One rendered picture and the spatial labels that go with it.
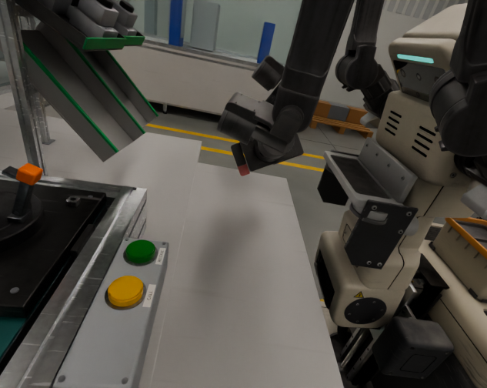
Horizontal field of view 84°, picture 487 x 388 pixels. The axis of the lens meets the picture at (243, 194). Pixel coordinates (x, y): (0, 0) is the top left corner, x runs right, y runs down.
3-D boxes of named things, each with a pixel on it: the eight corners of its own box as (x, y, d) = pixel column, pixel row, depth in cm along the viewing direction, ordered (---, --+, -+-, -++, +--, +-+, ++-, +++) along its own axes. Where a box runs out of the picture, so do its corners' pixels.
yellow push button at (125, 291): (146, 286, 36) (146, 275, 35) (138, 312, 33) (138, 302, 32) (115, 283, 36) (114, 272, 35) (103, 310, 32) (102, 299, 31)
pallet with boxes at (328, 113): (355, 127, 592) (363, 108, 571) (370, 139, 523) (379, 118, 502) (302, 116, 581) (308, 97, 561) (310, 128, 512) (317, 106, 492)
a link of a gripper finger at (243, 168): (229, 151, 64) (229, 144, 55) (258, 141, 65) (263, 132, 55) (239, 178, 65) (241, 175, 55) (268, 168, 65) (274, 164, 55)
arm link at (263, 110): (307, 116, 37) (315, 88, 43) (230, 78, 36) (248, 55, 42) (271, 172, 46) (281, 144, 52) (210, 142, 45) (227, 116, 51)
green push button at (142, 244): (157, 249, 42) (158, 240, 41) (151, 269, 39) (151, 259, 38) (131, 247, 42) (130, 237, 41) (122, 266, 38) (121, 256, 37)
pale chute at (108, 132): (133, 142, 67) (145, 132, 65) (103, 162, 55) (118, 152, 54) (39, 31, 57) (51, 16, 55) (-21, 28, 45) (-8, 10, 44)
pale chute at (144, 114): (148, 123, 79) (158, 115, 78) (125, 137, 68) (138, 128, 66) (73, 31, 70) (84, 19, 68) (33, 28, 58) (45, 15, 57)
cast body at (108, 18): (113, 46, 53) (127, 11, 50) (99, 45, 50) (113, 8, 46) (75, 17, 52) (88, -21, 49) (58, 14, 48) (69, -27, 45)
